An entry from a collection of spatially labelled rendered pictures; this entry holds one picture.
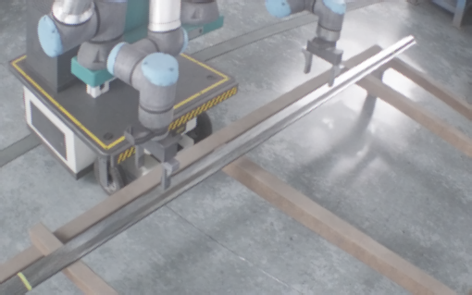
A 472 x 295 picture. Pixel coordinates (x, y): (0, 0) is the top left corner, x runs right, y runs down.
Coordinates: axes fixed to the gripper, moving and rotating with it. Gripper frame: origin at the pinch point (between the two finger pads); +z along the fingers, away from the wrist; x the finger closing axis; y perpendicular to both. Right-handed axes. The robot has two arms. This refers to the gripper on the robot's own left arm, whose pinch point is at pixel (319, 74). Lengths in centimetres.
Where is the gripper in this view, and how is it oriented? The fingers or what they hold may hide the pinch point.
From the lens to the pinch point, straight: 201.7
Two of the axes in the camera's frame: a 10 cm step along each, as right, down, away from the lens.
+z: -1.5, 7.7, 6.2
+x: -7.6, -4.9, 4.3
